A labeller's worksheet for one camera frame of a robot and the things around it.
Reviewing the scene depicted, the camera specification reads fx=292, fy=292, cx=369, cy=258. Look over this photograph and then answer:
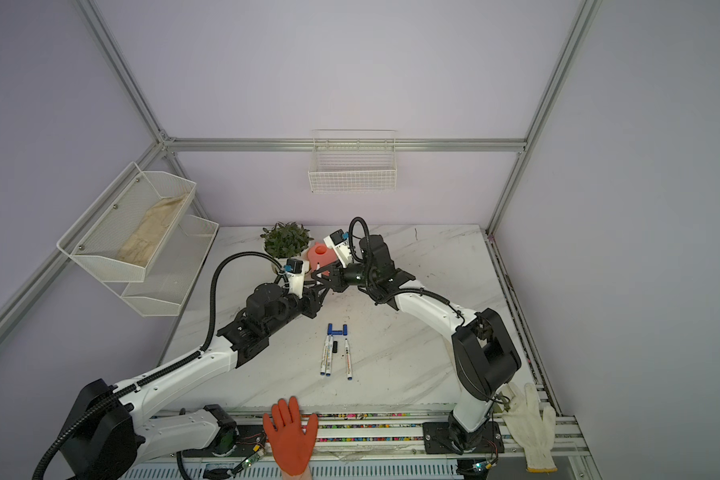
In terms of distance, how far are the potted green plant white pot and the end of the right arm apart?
27cm

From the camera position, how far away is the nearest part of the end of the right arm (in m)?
0.71

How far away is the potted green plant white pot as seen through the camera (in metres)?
0.94
